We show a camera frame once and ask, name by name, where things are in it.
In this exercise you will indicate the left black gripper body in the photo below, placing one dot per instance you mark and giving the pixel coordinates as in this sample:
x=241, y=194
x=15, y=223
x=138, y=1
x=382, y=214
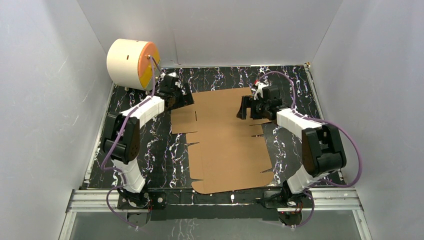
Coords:
x=180, y=94

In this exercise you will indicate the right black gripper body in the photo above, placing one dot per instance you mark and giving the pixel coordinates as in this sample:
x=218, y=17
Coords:
x=259, y=107

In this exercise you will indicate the brown cardboard box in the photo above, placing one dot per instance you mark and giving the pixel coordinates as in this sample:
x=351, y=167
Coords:
x=225, y=153

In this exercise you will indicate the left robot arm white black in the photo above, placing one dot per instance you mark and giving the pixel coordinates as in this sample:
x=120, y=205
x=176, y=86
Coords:
x=121, y=136

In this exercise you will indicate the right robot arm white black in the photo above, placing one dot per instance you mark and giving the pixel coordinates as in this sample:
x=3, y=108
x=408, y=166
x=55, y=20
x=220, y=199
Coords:
x=322, y=149

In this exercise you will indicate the white cylindrical drum orange face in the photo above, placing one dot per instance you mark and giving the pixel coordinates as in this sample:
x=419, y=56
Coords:
x=131, y=63

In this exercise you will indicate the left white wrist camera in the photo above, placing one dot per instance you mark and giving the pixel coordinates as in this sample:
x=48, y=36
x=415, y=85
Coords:
x=169, y=81

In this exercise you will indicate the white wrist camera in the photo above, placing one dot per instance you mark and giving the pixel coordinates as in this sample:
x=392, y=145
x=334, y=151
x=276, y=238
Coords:
x=169, y=81
x=259, y=85

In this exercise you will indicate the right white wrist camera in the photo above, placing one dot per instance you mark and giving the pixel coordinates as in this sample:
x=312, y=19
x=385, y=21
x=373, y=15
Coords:
x=259, y=85

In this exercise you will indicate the aluminium frame rail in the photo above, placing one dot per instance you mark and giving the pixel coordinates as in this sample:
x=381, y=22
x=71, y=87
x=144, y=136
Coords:
x=183, y=214

